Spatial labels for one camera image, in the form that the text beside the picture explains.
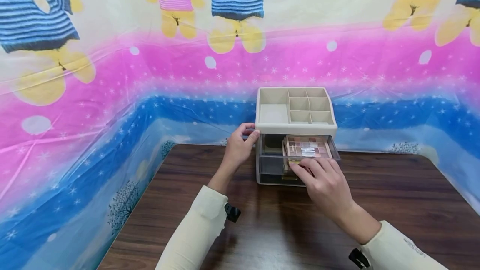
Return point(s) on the person's right hand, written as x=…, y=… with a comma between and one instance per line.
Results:
x=328, y=191

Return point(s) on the person's left hand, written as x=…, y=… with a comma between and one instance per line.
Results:
x=237, y=149

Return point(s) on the person's left index finger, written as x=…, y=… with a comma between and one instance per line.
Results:
x=248, y=126

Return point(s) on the person's left thumb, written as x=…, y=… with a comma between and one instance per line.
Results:
x=252, y=138

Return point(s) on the person's right thumb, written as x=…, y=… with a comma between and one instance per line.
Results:
x=300, y=174

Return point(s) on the person's right fingers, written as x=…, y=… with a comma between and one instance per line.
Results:
x=318, y=164

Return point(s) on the clear plastic drawer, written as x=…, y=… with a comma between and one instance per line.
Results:
x=272, y=163

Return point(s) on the beige desk organizer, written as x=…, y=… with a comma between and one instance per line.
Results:
x=296, y=127

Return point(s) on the person's right forearm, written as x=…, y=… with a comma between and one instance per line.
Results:
x=390, y=249

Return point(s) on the person's left forearm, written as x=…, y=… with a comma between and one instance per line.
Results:
x=198, y=232

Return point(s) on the pink eyeshadow palette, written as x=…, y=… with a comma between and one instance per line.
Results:
x=307, y=147

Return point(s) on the black wrist band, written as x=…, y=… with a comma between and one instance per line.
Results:
x=232, y=213
x=359, y=258

